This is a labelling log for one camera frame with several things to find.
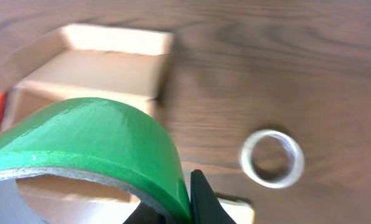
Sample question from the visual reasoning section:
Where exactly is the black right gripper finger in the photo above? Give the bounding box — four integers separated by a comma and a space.
190, 169, 235, 224

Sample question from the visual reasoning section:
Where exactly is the white tape roll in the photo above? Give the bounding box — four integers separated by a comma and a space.
239, 129, 305, 189

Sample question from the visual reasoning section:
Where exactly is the green tape roll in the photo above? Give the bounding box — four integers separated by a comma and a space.
0, 98, 191, 223

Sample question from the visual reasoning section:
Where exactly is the yellow sticky note pad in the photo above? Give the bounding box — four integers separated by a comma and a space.
218, 198, 255, 224

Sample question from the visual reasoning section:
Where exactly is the brown cardboard box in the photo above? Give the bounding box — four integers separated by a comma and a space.
1, 24, 174, 130

